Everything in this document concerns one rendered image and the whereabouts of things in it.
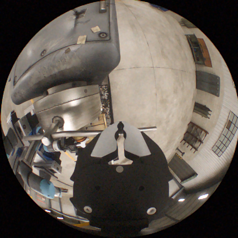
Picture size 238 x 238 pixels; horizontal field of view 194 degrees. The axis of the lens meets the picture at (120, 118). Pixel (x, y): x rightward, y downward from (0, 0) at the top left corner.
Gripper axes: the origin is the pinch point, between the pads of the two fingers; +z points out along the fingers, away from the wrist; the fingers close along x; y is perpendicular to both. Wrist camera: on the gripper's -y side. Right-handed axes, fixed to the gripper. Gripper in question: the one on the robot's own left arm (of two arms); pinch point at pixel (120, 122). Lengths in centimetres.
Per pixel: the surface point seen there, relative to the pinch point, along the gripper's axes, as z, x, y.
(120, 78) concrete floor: 139, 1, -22
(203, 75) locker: 258, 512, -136
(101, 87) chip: 71, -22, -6
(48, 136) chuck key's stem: -5.5, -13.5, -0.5
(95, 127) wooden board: 36, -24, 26
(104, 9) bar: 2.6, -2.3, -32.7
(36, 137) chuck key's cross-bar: -6.8, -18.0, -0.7
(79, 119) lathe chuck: 4.9, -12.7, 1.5
